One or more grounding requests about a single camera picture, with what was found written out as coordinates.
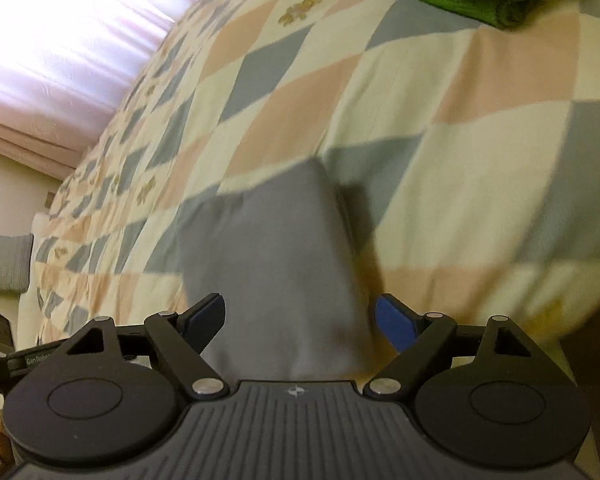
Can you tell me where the pink curtain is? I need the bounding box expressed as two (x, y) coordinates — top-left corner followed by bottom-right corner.
(0, 105), (95, 182)

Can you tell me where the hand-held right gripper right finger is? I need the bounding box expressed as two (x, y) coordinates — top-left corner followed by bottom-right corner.
(362, 294), (540, 401)

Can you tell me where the diamond patterned quilt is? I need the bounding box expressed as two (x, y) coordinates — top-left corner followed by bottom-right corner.
(32, 0), (600, 356)

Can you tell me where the grey t-shirt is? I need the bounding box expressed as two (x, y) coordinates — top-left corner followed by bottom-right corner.
(177, 157), (381, 383)

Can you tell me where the grey checked pillow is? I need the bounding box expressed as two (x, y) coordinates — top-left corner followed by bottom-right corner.
(0, 230), (35, 294)

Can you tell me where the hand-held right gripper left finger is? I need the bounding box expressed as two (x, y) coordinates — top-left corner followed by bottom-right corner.
(66, 293), (230, 401)

